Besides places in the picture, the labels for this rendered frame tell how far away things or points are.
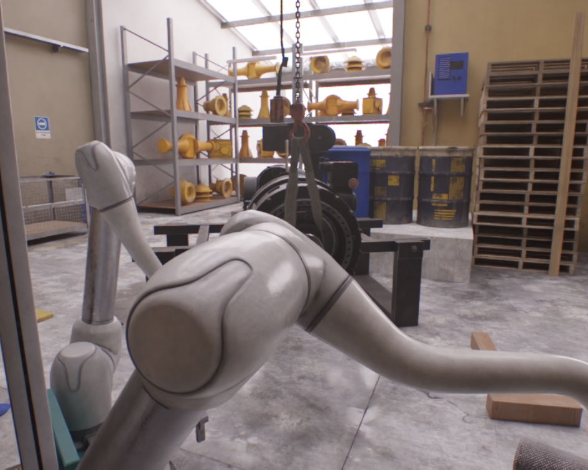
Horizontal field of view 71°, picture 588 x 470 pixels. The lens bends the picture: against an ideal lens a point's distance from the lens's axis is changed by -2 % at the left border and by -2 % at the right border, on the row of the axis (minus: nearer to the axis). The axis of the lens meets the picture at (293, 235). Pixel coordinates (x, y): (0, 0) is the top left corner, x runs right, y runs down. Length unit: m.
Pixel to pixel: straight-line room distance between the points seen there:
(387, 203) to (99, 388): 4.02
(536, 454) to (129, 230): 1.06
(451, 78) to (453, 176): 1.68
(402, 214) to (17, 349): 4.44
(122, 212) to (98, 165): 0.14
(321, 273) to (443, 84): 5.58
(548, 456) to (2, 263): 0.82
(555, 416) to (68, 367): 2.06
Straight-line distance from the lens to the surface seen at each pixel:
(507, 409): 2.34
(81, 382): 1.34
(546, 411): 2.39
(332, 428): 2.12
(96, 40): 8.99
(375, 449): 2.03
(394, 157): 4.86
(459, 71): 6.06
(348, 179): 3.25
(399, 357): 0.58
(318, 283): 0.54
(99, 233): 1.42
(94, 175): 1.23
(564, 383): 0.68
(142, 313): 0.38
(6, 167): 0.85
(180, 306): 0.36
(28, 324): 0.90
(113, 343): 1.51
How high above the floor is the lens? 1.24
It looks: 11 degrees down
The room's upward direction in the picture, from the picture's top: straight up
